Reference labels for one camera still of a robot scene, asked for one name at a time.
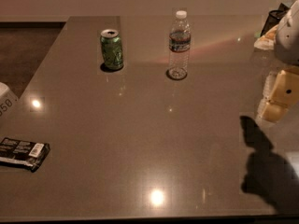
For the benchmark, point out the green soda can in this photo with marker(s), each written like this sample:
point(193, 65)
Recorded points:
point(111, 47)

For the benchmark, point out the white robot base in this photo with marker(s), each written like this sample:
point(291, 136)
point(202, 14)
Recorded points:
point(8, 101)

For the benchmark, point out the clear plastic water bottle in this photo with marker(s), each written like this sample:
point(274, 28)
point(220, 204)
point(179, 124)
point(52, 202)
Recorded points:
point(180, 37)

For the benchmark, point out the black rxbar chocolate bar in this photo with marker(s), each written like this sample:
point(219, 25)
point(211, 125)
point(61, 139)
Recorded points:
point(25, 154)

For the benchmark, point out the black mesh cup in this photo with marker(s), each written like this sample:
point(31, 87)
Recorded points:
point(273, 19)

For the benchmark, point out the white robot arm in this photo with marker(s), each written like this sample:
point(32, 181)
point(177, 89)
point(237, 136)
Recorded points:
point(283, 41)

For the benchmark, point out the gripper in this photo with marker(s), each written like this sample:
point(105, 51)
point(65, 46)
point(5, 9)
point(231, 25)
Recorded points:
point(288, 40)

